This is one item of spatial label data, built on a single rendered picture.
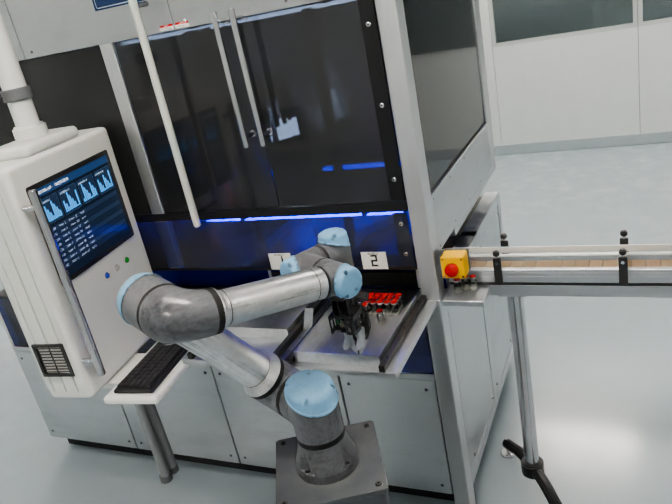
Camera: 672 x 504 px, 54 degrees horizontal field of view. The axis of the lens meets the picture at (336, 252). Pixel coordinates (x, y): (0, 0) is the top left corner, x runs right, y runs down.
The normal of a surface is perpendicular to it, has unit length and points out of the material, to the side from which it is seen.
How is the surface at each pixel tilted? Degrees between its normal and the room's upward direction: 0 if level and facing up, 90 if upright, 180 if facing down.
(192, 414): 90
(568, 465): 0
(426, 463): 90
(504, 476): 0
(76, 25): 90
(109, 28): 90
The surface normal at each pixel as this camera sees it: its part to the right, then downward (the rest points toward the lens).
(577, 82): -0.38, 0.41
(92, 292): 0.95, -0.07
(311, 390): -0.11, -0.88
